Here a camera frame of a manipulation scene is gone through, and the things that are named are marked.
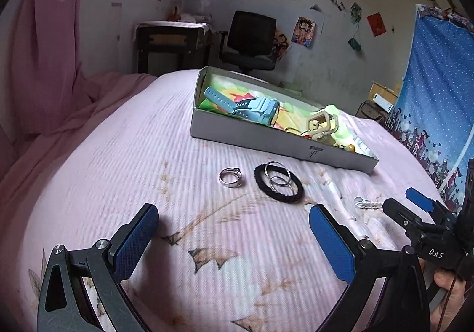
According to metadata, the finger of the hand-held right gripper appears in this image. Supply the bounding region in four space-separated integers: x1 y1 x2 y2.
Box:
405 187 460 223
383 198 428 240

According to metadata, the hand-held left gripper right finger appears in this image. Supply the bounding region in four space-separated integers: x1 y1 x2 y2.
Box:
309 204 432 332

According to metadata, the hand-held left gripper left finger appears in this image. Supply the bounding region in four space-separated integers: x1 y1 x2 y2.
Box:
37 203 160 332

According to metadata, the long white cardboard box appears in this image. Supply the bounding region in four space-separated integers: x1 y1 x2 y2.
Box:
190 66 379 174

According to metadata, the beige hair claw clip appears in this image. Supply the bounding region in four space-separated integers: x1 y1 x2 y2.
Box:
303 111 339 141

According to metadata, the blue smartwatch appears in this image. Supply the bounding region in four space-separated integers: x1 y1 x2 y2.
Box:
204 87 280 128

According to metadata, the person's right hand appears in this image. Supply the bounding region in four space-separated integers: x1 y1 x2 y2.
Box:
433 268 468 318

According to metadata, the pink floral bedsheet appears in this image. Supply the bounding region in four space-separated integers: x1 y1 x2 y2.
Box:
0 71 460 332

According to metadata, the small silver hoop earring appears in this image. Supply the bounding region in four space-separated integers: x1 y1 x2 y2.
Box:
269 175 289 193

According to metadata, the blue printed fabric wardrobe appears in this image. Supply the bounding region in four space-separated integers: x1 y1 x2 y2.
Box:
385 4 474 212

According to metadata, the large silver hoop earring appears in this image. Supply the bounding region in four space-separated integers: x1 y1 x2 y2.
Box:
265 162 294 186

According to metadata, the dark folding chair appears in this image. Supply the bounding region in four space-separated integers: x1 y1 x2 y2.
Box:
357 100 386 124

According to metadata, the light wooden cabinet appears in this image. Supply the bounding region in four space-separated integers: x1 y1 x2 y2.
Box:
368 81 403 114

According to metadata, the colourful printed cloth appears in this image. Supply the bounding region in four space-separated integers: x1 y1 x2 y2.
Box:
200 73 371 155

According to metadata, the green hanging pouch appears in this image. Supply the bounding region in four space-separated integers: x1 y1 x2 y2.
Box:
348 26 363 51

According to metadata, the red diamond paper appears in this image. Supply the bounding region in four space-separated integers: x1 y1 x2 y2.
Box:
366 12 387 37

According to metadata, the dark wooden desk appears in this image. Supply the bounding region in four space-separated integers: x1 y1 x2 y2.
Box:
135 21 210 75

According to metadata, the pink curtain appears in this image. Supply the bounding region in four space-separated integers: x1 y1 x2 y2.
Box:
0 0 89 155

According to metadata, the black office chair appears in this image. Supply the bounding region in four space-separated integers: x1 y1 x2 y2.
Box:
218 10 278 75

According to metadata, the stack of books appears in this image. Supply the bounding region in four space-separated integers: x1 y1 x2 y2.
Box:
168 9 210 23

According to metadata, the black hair tie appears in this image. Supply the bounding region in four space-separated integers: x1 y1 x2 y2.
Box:
254 162 304 203

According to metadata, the wide silver ring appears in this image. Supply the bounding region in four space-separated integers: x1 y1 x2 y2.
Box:
218 167 244 191

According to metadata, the cartoon wall poster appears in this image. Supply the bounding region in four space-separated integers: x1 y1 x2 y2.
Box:
291 16 317 48

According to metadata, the orange cartoon wall sticker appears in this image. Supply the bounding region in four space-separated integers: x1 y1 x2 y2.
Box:
274 29 290 60

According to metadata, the white wall paper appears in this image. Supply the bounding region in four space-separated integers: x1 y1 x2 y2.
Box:
310 4 326 36

